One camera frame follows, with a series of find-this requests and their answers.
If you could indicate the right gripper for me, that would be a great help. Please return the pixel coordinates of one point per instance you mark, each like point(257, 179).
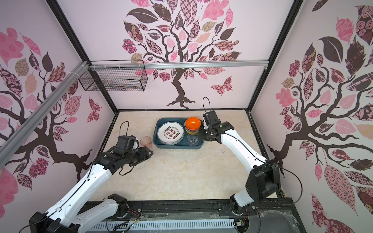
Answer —
point(200, 134)

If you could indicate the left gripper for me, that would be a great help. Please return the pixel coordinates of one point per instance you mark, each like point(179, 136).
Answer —
point(144, 155)

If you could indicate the blue bowl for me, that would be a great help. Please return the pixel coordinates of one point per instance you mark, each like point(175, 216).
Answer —
point(191, 129)

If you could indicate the clear cup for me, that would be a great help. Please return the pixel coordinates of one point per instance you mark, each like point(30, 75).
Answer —
point(193, 140)

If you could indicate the orange bowl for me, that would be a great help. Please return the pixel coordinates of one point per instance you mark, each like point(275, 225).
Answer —
point(193, 123)

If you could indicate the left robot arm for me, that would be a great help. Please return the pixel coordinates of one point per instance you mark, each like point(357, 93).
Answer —
point(65, 216)

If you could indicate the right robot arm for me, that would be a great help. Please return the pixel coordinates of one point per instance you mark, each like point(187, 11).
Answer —
point(264, 175)

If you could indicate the teal plastic bin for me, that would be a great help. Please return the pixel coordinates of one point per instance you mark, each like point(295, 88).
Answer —
point(181, 145)

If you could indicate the pink plastic cup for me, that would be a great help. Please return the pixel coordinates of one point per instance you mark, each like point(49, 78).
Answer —
point(146, 141)

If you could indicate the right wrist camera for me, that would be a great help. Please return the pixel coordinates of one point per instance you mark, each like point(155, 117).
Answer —
point(211, 119)

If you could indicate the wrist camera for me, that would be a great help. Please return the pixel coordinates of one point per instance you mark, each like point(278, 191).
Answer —
point(126, 144)
point(211, 119)

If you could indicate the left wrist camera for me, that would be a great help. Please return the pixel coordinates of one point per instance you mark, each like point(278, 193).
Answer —
point(126, 144)

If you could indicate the white slotted cable duct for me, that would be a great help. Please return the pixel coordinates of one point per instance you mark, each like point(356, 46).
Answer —
point(166, 226)

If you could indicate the black wire basket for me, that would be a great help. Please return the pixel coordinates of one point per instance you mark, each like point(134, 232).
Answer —
point(122, 75)

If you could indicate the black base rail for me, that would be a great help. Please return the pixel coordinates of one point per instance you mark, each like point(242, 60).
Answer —
point(268, 216)

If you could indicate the aluminium rail left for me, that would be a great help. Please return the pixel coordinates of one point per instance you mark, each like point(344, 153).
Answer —
point(11, 145)

